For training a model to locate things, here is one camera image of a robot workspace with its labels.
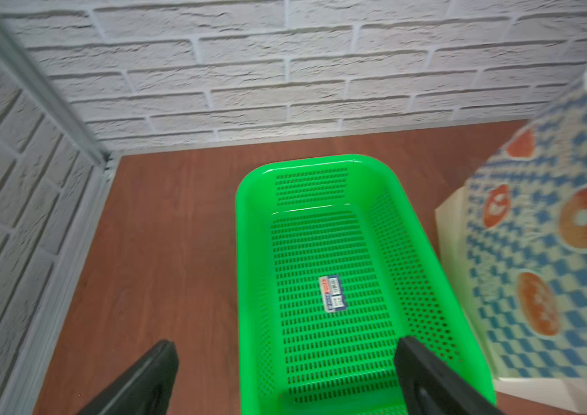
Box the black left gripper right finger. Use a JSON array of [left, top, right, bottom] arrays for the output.
[[394, 336, 501, 415]]

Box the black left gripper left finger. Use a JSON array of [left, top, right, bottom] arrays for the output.
[[78, 340, 179, 415]]

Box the white blue checkered paper bag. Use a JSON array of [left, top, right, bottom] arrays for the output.
[[435, 66, 587, 414]]

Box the green plastic perforated basket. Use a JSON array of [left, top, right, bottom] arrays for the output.
[[236, 155, 497, 414]]

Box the aluminium corner frame post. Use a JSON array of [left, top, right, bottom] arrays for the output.
[[0, 18, 110, 169]]

